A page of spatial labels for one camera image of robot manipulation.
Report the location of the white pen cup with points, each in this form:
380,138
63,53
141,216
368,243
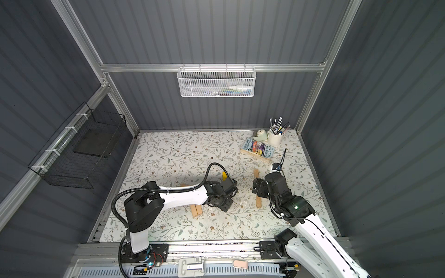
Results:
273,139

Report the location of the black wire side basket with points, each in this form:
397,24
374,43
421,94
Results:
78,156

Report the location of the white wire wall basket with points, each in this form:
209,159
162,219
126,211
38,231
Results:
216,84

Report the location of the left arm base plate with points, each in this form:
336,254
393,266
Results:
156,253

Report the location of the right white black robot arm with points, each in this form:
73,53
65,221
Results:
308,242

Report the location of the pink eraser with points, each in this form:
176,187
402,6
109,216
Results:
240,264

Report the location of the white tape roll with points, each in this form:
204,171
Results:
260,135

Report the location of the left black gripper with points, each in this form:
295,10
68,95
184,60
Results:
229,187

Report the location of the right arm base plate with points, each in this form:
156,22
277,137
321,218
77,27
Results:
270,249

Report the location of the natural wood block pair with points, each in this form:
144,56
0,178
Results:
196,210

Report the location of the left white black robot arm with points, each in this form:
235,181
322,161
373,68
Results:
138,208

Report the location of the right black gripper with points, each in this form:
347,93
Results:
261,186

